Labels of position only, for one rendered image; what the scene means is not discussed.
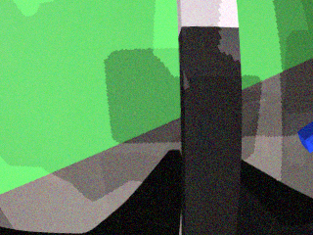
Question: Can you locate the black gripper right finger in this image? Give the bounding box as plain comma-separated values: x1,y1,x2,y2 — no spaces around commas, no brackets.
235,160,313,235

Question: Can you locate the green putting mat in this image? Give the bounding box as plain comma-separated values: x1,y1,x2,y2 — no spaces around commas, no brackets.
0,0,313,195

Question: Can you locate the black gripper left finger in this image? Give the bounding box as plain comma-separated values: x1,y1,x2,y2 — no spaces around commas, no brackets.
0,150,181,235

